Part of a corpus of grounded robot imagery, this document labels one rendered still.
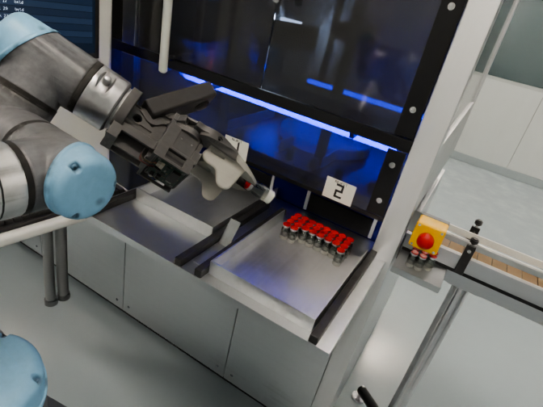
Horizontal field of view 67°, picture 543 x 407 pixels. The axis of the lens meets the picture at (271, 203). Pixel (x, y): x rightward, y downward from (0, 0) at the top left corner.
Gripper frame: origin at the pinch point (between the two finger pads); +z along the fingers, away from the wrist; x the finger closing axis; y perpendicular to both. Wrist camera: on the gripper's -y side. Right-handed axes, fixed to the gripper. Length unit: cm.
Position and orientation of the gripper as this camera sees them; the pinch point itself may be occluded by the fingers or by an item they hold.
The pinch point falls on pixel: (246, 178)
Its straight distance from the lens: 62.9
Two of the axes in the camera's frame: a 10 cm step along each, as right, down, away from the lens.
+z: 7.8, 5.2, 3.5
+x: 5.6, -3.2, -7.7
